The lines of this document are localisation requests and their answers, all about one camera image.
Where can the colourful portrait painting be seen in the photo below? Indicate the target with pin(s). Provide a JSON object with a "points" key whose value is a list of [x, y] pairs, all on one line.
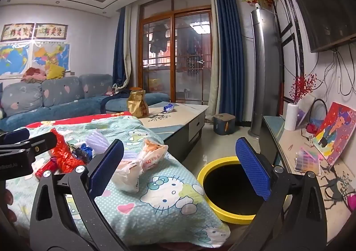
{"points": [[336, 134]]}

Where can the red berry branches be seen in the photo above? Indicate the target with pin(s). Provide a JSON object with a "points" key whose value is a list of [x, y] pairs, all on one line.
{"points": [[301, 87]]}

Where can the framed calligraphy picture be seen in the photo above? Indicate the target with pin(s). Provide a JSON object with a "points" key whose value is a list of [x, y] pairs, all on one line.
{"points": [[51, 31], [16, 32]]}

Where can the blue curtain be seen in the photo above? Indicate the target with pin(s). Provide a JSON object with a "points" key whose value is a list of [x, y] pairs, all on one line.
{"points": [[118, 51], [229, 59]]}

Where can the blue shiny wrapper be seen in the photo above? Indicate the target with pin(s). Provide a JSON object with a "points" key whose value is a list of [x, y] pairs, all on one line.
{"points": [[168, 107]]}

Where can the long television stand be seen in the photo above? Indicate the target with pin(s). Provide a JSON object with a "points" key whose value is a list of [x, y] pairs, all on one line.
{"points": [[289, 139]]}

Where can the pink red cushion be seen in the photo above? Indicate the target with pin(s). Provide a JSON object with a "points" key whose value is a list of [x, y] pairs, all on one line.
{"points": [[33, 76]]}

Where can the country map poster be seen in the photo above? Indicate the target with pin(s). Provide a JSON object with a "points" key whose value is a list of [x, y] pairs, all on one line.
{"points": [[50, 56]]}

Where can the white ribbed vase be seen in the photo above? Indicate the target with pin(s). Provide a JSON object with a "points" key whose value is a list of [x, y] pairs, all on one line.
{"points": [[290, 117]]}

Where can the silver tower air conditioner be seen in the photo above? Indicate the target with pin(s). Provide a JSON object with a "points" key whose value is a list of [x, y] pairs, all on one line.
{"points": [[264, 73]]}

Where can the wooden glass sliding door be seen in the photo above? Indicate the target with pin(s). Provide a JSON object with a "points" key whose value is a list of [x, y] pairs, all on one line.
{"points": [[175, 59]]}

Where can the white security camera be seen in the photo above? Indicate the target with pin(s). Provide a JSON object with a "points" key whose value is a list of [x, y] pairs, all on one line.
{"points": [[258, 6]]}

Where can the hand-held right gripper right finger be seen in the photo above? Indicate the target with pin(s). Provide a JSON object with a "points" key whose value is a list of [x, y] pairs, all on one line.
{"points": [[253, 169]]}

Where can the yellow round trash bin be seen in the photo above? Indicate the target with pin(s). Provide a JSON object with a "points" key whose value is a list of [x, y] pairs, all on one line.
{"points": [[203, 176]]}

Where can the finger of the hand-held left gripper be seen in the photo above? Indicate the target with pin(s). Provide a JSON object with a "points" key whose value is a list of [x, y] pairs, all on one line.
{"points": [[16, 135], [36, 145]]}

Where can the small blue wrapper scrap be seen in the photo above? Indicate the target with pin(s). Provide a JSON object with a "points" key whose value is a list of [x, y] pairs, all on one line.
{"points": [[83, 152]]}

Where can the blue storage stool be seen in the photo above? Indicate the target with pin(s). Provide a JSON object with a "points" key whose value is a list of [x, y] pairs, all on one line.
{"points": [[224, 124]]}

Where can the blue patterned sofa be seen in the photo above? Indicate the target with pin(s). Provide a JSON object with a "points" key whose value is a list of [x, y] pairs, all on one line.
{"points": [[55, 101]]}

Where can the beige curtain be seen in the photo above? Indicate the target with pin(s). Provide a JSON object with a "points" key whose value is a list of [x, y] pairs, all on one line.
{"points": [[128, 45], [214, 45]]}

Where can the white plastic bag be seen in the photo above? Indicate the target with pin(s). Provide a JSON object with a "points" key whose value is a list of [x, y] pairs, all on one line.
{"points": [[139, 167]]}

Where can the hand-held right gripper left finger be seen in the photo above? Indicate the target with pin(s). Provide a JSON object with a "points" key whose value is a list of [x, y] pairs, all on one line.
{"points": [[107, 167]]}

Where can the gold snack bag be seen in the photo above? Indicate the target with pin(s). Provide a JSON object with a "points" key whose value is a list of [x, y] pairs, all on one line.
{"points": [[137, 103]]}

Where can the red printed quilt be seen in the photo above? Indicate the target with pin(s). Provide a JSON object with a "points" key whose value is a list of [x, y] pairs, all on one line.
{"points": [[83, 120]]}

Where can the cartoon cat printed blanket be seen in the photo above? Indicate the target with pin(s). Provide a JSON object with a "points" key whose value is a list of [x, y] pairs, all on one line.
{"points": [[155, 201]]}

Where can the grey coffee table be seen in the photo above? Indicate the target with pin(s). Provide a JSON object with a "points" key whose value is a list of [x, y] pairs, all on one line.
{"points": [[183, 117]]}

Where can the white vase red berries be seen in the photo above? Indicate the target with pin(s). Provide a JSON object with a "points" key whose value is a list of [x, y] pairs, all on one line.
{"points": [[304, 112]]}

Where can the red candy tube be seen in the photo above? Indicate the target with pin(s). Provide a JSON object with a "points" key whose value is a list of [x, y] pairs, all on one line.
{"points": [[46, 169]]}

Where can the pastel colour palette box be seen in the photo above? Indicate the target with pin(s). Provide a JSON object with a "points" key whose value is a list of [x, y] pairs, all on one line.
{"points": [[307, 160]]}

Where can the red wrapper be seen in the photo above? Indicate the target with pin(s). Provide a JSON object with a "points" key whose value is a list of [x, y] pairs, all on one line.
{"points": [[65, 153]]}

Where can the hanging dark garment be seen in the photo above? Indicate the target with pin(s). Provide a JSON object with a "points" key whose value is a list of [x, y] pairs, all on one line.
{"points": [[159, 38]]}

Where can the world map poster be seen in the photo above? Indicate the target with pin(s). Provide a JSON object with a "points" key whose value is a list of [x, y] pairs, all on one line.
{"points": [[14, 59]]}

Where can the yellow cushion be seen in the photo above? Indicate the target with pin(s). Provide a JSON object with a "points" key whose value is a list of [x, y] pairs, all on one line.
{"points": [[55, 71]]}

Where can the wall-mounted television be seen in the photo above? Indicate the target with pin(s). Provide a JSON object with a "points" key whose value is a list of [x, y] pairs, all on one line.
{"points": [[322, 3]]}

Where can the person's left hand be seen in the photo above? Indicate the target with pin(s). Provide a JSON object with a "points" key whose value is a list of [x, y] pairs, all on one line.
{"points": [[9, 198]]}

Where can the purple foam net sleeve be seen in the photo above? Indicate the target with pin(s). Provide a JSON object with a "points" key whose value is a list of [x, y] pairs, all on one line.
{"points": [[97, 142]]}

